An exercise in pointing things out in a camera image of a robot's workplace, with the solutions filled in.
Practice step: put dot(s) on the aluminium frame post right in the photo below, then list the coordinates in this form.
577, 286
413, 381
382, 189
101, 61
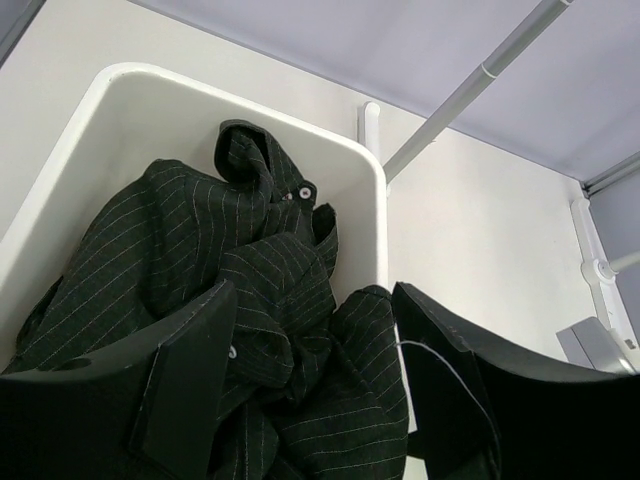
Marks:
610, 177

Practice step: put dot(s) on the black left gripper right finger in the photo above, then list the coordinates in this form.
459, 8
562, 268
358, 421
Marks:
487, 408

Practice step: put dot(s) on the black pinstriped shirt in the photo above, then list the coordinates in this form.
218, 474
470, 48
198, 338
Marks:
313, 388

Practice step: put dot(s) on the white plastic basket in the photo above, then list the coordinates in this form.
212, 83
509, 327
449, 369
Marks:
134, 113

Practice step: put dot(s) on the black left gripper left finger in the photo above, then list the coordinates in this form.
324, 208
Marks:
144, 407

